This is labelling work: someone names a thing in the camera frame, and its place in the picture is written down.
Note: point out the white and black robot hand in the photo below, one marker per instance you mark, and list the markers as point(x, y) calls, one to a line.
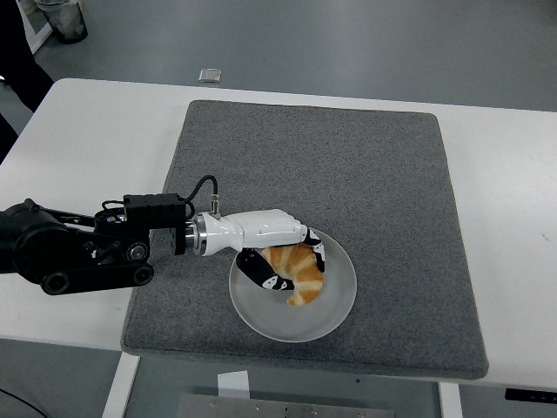
point(252, 228)

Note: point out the golden croissant bread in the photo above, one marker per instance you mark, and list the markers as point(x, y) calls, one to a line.
point(306, 276)

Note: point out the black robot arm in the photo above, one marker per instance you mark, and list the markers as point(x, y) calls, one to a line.
point(43, 248)

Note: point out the pale grey round plate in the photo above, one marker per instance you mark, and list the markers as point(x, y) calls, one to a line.
point(304, 322)

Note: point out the grey felt mat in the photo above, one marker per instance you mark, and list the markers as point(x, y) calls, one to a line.
point(348, 174)

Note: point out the square silver floor cover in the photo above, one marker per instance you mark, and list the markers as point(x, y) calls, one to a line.
point(210, 75)

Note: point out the white table leg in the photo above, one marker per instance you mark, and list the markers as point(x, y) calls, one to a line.
point(450, 402)
point(122, 383)

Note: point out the dark mesh waste bin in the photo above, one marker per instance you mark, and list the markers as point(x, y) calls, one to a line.
point(67, 22)

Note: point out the person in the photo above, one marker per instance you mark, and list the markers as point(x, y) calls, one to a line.
point(13, 52)

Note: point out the black table control panel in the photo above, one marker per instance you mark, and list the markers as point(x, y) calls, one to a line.
point(531, 395)

